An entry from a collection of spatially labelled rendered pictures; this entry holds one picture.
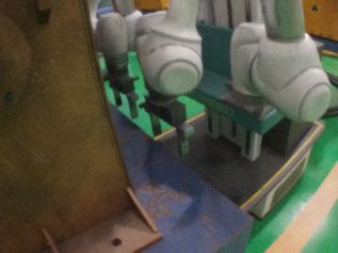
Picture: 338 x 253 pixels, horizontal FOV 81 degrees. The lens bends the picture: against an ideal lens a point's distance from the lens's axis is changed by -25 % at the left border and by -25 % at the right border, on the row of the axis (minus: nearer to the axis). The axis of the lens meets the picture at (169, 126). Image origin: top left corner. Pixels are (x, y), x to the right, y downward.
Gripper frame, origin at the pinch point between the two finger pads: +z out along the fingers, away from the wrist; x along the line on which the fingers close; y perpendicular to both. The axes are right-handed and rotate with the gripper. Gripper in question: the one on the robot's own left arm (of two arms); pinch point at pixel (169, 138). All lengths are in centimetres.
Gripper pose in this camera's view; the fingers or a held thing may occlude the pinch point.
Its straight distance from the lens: 78.1
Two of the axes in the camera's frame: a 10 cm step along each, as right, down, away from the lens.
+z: 1.2, 8.2, 5.6
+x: 5.9, 3.9, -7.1
